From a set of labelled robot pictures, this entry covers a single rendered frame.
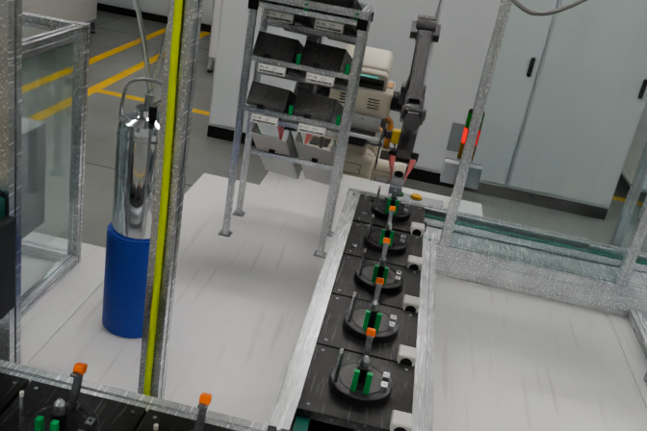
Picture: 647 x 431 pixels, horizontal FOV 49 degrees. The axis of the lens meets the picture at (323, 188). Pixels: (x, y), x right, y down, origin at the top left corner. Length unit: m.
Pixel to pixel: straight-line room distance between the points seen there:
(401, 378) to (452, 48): 3.93
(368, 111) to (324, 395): 1.77
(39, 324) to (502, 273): 1.40
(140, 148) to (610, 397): 1.37
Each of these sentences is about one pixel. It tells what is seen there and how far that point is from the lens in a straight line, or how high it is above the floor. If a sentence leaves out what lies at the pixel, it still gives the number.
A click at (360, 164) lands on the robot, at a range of 3.20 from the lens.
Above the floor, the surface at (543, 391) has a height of 0.86.
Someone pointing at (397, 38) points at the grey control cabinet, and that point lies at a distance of 5.38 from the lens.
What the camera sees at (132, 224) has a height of 1.17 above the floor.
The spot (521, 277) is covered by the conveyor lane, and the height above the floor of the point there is 0.92.
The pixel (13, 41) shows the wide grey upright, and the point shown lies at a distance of 1.45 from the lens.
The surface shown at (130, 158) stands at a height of 1.34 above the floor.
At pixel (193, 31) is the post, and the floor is 1.70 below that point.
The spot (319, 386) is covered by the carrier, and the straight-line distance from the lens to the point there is 1.62.
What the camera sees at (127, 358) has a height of 0.86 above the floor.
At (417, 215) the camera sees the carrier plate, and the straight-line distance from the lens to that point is 2.53.
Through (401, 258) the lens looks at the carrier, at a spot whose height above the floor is 0.97.
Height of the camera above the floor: 1.95
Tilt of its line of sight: 22 degrees down
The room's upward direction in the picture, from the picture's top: 10 degrees clockwise
